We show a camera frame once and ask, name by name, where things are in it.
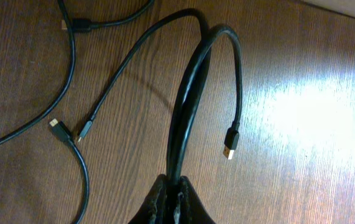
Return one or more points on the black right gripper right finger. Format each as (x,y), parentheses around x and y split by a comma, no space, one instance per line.
(189,208)

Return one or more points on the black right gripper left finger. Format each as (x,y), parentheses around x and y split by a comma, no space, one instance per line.
(153,207)

